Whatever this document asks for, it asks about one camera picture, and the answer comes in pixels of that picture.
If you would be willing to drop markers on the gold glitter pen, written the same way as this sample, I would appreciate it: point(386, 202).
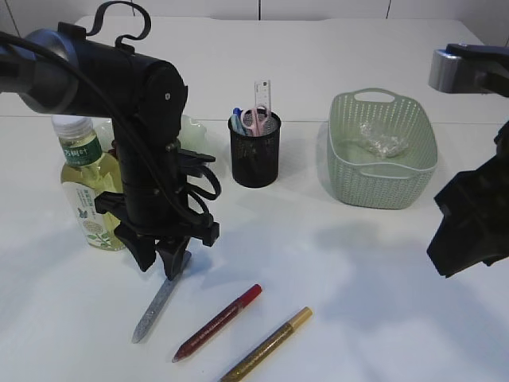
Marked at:
point(265, 348)

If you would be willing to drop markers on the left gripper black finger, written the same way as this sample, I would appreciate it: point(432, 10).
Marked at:
point(141, 247)

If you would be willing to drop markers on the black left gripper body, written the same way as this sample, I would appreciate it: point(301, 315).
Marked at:
point(168, 228)

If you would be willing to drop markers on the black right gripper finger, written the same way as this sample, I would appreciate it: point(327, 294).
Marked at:
point(464, 240)

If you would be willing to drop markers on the red glitter pen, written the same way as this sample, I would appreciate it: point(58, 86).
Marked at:
point(206, 332)

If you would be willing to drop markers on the green woven plastic basket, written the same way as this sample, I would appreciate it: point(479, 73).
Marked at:
point(358, 177)

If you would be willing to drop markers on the blue scissors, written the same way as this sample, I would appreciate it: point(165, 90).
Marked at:
point(236, 122)

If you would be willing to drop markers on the clear plastic ruler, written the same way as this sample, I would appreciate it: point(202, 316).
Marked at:
point(262, 95)

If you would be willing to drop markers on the silver glitter pen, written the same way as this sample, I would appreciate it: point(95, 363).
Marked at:
point(159, 301)

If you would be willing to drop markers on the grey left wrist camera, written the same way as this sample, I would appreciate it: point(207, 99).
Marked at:
point(190, 162)

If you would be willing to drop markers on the purple artificial grape bunch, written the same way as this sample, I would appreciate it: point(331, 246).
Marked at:
point(113, 150)

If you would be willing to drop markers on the black mesh pen holder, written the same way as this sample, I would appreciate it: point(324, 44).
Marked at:
point(255, 160)

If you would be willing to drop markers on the yellow tea bottle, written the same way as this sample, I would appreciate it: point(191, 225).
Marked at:
point(87, 172)

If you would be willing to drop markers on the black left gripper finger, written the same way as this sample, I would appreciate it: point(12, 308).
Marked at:
point(174, 255)

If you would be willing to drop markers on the pink purple scissors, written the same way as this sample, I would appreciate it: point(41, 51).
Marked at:
point(254, 120)

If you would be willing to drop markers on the clear plastic sheet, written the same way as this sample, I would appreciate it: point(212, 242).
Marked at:
point(377, 140)

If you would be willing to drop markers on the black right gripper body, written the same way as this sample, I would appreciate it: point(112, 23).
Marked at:
point(479, 196)

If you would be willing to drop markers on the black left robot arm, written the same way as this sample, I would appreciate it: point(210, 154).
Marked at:
point(165, 188)

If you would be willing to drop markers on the green wavy glass plate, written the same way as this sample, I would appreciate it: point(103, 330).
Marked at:
point(192, 135)

